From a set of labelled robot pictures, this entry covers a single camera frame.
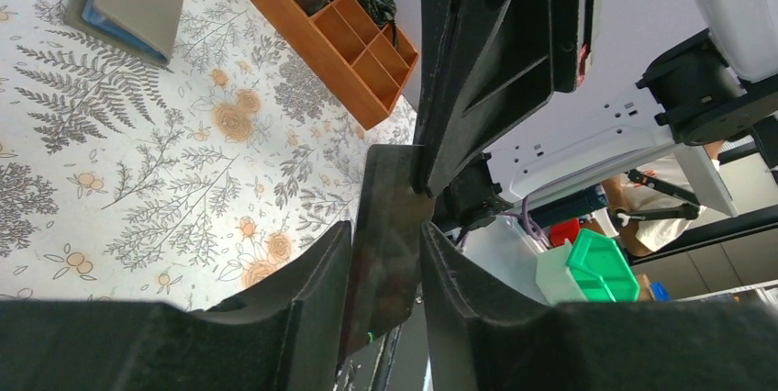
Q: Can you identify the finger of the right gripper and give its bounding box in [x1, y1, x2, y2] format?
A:
[413, 0, 603, 196]

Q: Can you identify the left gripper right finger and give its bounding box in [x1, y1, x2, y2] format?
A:
[420, 223, 777, 390]

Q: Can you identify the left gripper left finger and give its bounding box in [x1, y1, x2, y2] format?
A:
[1, 221, 351, 390]

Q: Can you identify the dark credit card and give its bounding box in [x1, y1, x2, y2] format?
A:
[339, 144, 435, 359]

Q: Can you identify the grey card holder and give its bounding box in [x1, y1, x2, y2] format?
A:
[63, 0, 183, 67]

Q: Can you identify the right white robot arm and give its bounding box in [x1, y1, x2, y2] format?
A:
[413, 0, 777, 226]

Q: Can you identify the green plastic bin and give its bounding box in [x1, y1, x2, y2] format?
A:
[566, 229, 640, 302]

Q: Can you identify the wooden compartment tray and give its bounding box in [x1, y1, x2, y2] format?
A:
[250, 0, 420, 129]

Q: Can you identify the floral table mat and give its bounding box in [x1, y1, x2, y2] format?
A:
[1, 0, 416, 309]

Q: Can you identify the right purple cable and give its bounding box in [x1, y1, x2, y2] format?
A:
[498, 193, 551, 250]

